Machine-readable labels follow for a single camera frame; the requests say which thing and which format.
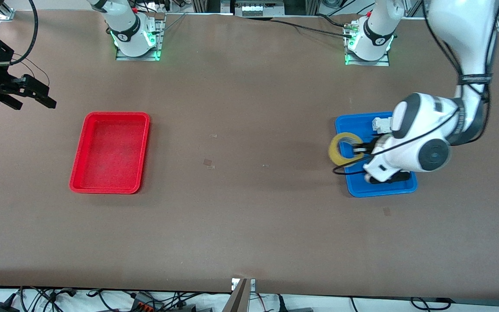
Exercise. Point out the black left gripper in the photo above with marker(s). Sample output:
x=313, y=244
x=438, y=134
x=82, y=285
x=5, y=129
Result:
x=365, y=148

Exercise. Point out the yellow clear tape roll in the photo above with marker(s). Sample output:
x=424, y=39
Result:
x=334, y=151

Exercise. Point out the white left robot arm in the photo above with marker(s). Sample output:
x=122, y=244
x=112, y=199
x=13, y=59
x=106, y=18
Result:
x=466, y=34

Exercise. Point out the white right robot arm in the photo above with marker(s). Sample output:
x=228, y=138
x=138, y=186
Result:
x=124, y=21

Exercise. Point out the white plastic connector block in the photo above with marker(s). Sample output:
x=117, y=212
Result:
x=381, y=124

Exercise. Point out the blue plastic tray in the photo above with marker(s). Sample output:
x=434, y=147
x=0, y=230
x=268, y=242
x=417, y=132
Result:
x=383, y=190

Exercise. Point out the red plastic tray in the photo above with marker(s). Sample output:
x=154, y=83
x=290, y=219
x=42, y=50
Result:
x=108, y=151

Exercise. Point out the white power strip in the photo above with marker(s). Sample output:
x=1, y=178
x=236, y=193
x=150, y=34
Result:
x=158, y=6

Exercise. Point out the white label plate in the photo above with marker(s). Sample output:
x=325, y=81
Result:
x=253, y=285

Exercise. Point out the grey metal beam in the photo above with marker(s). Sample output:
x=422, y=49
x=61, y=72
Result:
x=237, y=301

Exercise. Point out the black power adapter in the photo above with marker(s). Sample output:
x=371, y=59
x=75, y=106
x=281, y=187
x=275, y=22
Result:
x=2, y=307

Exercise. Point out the orange connector block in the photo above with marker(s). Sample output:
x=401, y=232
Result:
x=145, y=303

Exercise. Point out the metal corner bracket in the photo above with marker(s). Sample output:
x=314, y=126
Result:
x=7, y=14

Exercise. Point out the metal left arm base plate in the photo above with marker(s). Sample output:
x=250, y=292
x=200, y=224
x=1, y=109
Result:
x=383, y=63

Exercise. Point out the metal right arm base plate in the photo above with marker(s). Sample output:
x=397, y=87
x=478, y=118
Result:
x=160, y=39

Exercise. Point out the metal frame rack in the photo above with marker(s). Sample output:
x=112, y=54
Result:
x=254, y=8

